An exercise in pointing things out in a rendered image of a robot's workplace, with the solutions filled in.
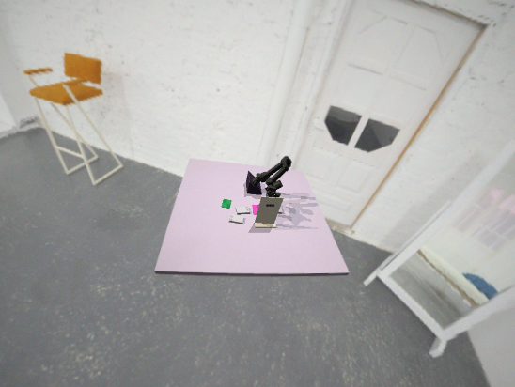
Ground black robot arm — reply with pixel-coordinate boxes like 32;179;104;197
251;156;292;191

